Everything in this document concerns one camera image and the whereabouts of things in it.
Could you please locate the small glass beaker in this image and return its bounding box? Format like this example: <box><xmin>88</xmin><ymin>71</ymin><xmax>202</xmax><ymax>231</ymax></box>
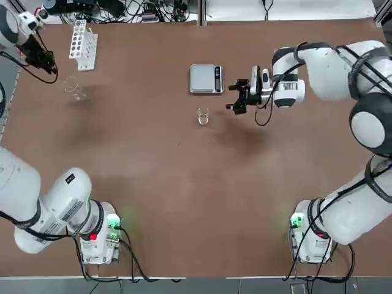
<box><xmin>197</xmin><ymin>107</ymin><xmax>211</xmax><ymax>126</ymax></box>

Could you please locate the black monitor stand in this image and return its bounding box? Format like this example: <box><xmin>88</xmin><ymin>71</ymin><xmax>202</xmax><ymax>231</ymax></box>
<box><xmin>97</xmin><ymin>0</ymin><xmax>127</xmax><ymax>18</ymax></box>

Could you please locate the silver digital balance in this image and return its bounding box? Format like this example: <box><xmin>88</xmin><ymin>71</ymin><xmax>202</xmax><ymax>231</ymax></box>
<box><xmin>189</xmin><ymin>63</ymin><xmax>226</xmax><ymax>94</ymax></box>

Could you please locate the white test tube rack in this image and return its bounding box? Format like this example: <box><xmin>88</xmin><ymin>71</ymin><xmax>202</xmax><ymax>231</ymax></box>
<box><xmin>69</xmin><ymin>18</ymin><xmax>99</xmax><ymax>72</ymax></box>

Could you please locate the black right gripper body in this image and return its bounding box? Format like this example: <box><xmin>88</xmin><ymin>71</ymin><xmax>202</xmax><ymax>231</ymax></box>
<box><xmin>243</xmin><ymin>87</ymin><xmax>262</xmax><ymax>107</ymax></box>

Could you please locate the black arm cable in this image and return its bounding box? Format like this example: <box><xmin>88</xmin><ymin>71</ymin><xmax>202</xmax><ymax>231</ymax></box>
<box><xmin>254</xmin><ymin>41</ymin><xmax>392</xmax><ymax>215</ymax></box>
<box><xmin>0</xmin><ymin>29</ymin><xmax>59</xmax><ymax>85</ymax></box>

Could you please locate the large glass beaker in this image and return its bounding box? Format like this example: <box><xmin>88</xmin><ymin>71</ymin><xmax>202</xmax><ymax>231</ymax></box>
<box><xmin>63</xmin><ymin>75</ymin><xmax>89</xmax><ymax>102</ymax></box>

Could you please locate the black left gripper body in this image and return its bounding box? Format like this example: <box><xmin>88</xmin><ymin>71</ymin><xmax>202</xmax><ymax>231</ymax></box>
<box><xmin>15</xmin><ymin>36</ymin><xmax>47</xmax><ymax>67</ymax></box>

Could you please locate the aluminium frame post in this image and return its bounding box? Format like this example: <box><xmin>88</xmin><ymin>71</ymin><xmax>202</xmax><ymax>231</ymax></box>
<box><xmin>197</xmin><ymin>0</ymin><xmax>208</xmax><ymax>27</ymax></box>
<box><xmin>374</xmin><ymin>0</ymin><xmax>392</xmax><ymax>28</ymax></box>

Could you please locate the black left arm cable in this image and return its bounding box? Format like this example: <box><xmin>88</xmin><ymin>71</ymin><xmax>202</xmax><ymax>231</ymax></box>
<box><xmin>0</xmin><ymin>29</ymin><xmax>59</xmax><ymax>85</ymax></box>

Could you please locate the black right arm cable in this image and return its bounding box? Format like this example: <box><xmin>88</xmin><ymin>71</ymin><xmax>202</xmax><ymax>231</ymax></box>
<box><xmin>254</xmin><ymin>41</ymin><xmax>392</xmax><ymax>215</ymax></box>

